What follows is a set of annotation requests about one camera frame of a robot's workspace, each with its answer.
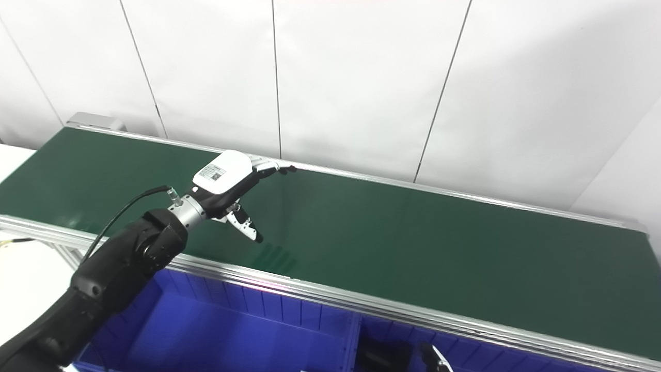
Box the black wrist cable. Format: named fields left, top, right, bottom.
left=80, top=185, right=182, bottom=264

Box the green conveyor belt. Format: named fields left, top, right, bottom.
left=0, top=124, right=661, bottom=372
left=0, top=128, right=661, bottom=362

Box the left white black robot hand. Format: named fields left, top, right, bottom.
left=192, top=150, right=297, bottom=243

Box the grey conveyor end housing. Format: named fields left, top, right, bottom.
left=66, top=112, right=128, bottom=133

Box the blue bin with black parts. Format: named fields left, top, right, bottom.
left=351, top=315, right=615, bottom=372

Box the black angular part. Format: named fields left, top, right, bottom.
left=359, top=340, right=414, bottom=372

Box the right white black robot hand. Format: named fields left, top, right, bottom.
left=421, top=343, right=455, bottom=372

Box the blue bin with white parts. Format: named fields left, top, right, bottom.
left=72, top=266, right=362, bottom=372

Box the aluminium conveyor leg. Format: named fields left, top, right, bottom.
left=53, top=243, right=84, bottom=270

